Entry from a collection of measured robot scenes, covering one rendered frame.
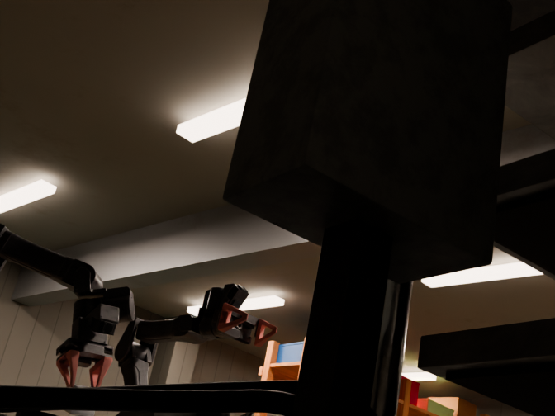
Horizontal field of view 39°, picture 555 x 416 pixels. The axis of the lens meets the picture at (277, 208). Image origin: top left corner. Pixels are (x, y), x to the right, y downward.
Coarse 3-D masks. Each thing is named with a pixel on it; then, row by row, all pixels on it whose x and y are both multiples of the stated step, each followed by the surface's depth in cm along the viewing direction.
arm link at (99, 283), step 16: (0, 224) 174; (0, 240) 174; (16, 240) 174; (0, 256) 176; (16, 256) 173; (32, 256) 173; (48, 256) 173; (64, 256) 173; (48, 272) 171; (64, 272) 170; (96, 272) 171; (96, 288) 172
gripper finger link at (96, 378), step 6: (78, 348) 161; (84, 348) 161; (90, 348) 161; (96, 348) 162; (102, 348) 163; (84, 354) 161; (90, 354) 162; (96, 354) 162; (102, 354) 163; (108, 354) 163; (102, 360) 163; (108, 360) 163; (96, 366) 164; (102, 366) 162; (108, 366) 163; (90, 372) 166; (96, 372) 165; (102, 372) 162; (90, 378) 165; (96, 378) 164; (102, 378) 161; (96, 384) 163
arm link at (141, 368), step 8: (136, 344) 217; (136, 352) 216; (144, 352) 217; (128, 360) 213; (136, 360) 214; (144, 360) 217; (128, 368) 212; (136, 368) 212; (144, 368) 214; (128, 376) 211; (136, 376) 210; (144, 376) 212; (128, 384) 210; (136, 384) 208; (144, 384) 210
